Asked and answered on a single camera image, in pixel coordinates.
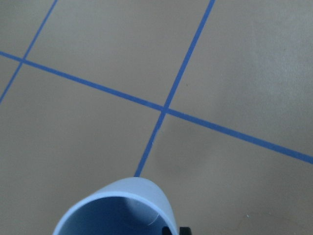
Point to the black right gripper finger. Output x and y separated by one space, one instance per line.
184 231

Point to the light blue plastic cup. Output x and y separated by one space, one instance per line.
131 206

